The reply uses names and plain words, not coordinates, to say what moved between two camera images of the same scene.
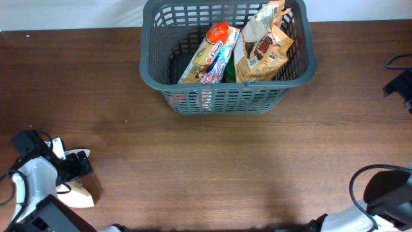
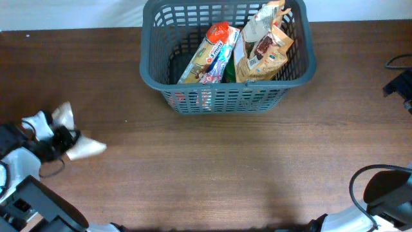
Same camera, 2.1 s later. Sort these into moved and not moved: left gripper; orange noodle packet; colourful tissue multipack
Moved: left gripper
Not moved: orange noodle packet; colourful tissue multipack
